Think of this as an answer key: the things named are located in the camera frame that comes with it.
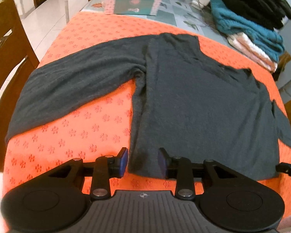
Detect orange floral table mat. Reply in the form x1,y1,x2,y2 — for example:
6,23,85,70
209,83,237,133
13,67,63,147
2,12,291,218

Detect brown paper bag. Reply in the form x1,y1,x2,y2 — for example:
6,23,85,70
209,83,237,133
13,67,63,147
272,51,291,82

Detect teal knitted sweater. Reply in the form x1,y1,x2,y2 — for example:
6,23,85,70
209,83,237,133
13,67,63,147
210,0,285,62

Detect white power strip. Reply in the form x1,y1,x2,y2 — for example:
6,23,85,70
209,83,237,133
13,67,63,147
191,0,210,10

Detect dark grey long-sleeve shirt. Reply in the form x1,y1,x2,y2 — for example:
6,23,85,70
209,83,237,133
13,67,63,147
6,33,291,180

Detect pink folded towel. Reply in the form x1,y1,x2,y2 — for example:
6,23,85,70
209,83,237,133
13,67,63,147
227,32,278,73

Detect black folded clothes stack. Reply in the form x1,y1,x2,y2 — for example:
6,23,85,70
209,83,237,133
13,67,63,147
222,0,291,30

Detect wooden chair left side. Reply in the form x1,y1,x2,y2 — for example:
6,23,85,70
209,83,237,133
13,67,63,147
0,0,39,172

